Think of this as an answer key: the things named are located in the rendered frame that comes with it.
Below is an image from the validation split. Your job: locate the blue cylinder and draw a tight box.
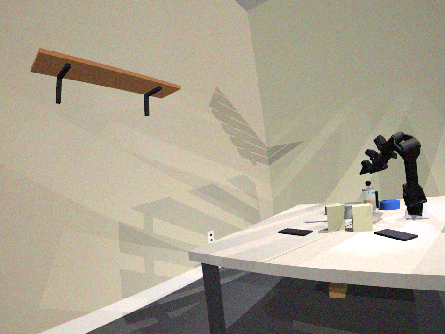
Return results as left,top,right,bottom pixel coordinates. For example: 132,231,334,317
379,199,400,210

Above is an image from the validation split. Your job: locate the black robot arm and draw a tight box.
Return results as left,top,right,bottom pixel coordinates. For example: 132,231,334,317
374,132,427,216

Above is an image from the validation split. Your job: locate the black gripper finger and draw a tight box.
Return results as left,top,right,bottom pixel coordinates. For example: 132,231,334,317
359,167,369,175
370,168,383,174

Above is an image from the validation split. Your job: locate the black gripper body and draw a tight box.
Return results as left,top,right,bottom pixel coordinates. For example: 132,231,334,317
361,154,388,172

